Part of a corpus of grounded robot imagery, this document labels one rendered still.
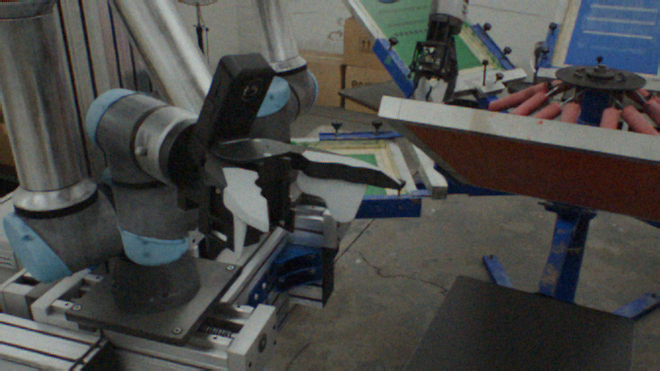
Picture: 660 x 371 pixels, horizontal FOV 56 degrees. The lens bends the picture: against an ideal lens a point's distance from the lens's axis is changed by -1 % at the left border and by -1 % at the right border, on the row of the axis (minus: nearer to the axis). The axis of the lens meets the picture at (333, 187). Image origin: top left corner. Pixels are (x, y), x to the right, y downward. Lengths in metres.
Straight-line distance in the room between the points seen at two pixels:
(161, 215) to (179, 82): 0.18
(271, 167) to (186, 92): 0.29
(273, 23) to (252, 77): 0.99
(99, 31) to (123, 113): 0.50
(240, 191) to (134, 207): 0.26
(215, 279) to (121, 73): 0.41
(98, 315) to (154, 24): 0.51
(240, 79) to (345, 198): 0.14
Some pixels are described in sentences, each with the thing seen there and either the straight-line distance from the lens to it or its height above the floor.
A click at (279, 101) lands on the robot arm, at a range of 1.41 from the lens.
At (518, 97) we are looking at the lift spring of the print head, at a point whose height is 1.17.
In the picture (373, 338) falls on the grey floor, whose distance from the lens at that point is 2.98.
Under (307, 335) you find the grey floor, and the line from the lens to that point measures 2.99.
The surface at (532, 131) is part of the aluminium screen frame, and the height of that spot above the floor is 1.54.
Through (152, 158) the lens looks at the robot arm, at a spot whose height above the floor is 1.66.
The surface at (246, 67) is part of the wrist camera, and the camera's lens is 0.52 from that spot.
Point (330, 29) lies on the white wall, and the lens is 6.35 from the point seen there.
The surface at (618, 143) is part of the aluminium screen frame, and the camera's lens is 1.04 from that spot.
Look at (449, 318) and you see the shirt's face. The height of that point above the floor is 0.95.
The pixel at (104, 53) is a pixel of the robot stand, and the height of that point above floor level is 1.64.
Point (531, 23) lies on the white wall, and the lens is 5.72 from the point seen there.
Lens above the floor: 1.89
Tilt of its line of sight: 26 degrees down
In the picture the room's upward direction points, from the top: straight up
